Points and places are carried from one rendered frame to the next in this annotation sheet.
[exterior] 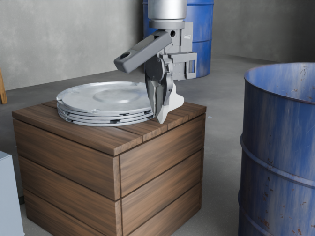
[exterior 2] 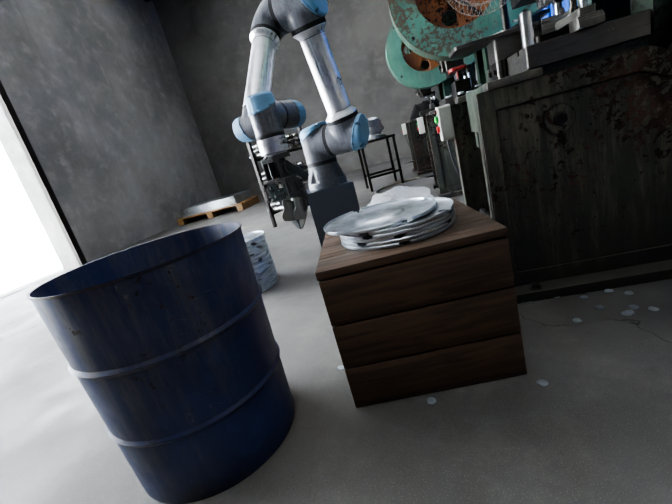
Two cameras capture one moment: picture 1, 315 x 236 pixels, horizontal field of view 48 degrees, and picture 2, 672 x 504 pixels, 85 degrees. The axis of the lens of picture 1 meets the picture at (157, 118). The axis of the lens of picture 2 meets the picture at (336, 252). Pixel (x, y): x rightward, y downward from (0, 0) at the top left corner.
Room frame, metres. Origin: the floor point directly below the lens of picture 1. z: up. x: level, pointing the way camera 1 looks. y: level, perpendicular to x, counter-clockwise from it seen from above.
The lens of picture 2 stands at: (1.62, -0.49, 0.59)
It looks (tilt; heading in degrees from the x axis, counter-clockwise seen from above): 16 degrees down; 148
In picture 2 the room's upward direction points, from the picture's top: 15 degrees counter-clockwise
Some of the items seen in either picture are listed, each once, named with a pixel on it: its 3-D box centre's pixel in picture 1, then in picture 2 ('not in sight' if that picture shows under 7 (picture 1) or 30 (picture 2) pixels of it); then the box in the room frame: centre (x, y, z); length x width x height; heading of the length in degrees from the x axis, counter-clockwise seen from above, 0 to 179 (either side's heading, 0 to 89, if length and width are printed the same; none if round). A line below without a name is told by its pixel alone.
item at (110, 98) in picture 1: (116, 95); (378, 214); (0.91, 0.11, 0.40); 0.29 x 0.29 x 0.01
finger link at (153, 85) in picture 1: (163, 99); (298, 214); (0.73, -0.01, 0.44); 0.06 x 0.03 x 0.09; 120
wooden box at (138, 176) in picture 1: (113, 163); (410, 291); (0.94, 0.13, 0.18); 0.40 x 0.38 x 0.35; 52
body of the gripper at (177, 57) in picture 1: (169, 51); (281, 177); (0.72, -0.02, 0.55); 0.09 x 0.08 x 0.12; 120
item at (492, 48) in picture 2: not in sight; (493, 59); (0.89, 0.76, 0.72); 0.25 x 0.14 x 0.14; 45
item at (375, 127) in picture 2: not in sight; (376, 152); (-1.67, 2.48, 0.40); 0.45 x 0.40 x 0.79; 147
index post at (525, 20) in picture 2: not in sight; (526, 28); (1.05, 0.67, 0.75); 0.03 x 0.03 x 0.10; 45
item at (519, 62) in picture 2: not in sight; (552, 56); (1.01, 0.88, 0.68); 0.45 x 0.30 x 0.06; 135
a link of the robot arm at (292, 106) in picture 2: not in sight; (282, 116); (0.66, 0.07, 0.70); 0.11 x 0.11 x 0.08; 25
